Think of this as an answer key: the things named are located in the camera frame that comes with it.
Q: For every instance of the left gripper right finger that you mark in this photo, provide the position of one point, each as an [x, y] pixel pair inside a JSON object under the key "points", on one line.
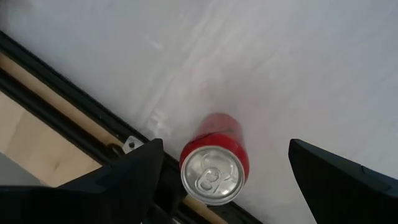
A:
{"points": [[348, 196]]}

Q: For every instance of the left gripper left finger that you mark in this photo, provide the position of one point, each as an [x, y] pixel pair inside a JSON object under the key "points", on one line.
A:
{"points": [[93, 199]]}

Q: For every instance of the red Coke can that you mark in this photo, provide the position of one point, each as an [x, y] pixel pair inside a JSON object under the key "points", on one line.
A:
{"points": [[217, 137]]}

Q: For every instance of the white tabletop sheet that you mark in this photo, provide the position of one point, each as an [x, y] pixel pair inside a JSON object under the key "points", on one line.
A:
{"points": [[280, 62]]}

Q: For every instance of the silver corner bracket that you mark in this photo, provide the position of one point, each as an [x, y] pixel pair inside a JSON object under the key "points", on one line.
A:
{"points": [[132, 144]]}

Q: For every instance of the black aluminium table frame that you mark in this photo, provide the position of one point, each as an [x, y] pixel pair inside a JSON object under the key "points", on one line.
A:
{"points": [[46, 74]]}

